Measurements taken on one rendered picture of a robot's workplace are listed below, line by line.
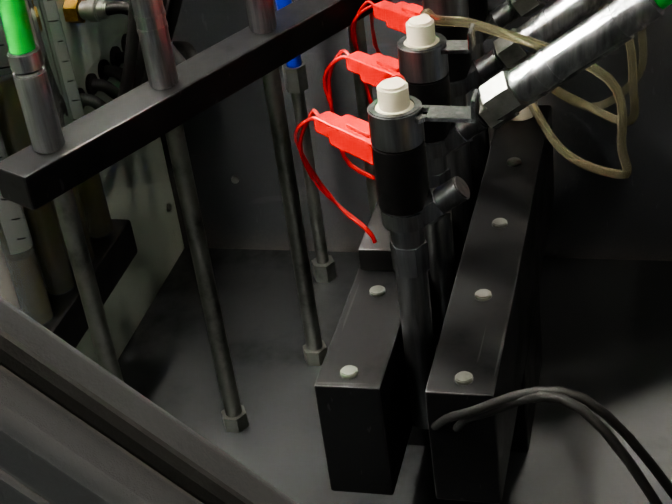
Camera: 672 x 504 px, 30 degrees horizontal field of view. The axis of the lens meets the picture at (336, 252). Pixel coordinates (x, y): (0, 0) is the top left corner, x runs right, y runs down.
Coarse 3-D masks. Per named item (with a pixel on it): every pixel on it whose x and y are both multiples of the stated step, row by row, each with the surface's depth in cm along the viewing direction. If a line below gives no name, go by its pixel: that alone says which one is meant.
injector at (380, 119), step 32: (384, 128) 63; (416, 128) 63; (384, 160) 64; (416, 160) 64; (384, 192) 65; (416, 192) 65; (448, 192) 65; (384, 224) 67; (416, 224) 66; (416, 256) 68; (416, 288) 69; (416, 320) 70; (416, 352) 71; (416, 384) 73; (416, 416) 74
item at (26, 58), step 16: (0, 0) 65; (16, 0) 65; (656, 0) 57; (16, 16) 65; (16, 32) 66; (32, 32) 67; (16, 48) 66; (32, 48) 67; (16, 64) 67; (32, 64) 67
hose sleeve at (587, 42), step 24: (624, 0) 57; (648, 0) 57; (600, 24) 58; (624, 24) 57; (648, 24) 58; (552, 48) 59; (576, 48) 59; (600, 48) 58; (528, 72) 60; (552, 72) 60; (528, 96) 61
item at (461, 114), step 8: (432, 112) 63; (440, 112) 63; (448, 112) 63; (456, 112) 63; (464, 112) 63; (416, 120) 63; (424, 120) 63; (432, 120) 63; (440, 120) 63; (448, 120) 63; (456, 120) 63; (464, 120) 63
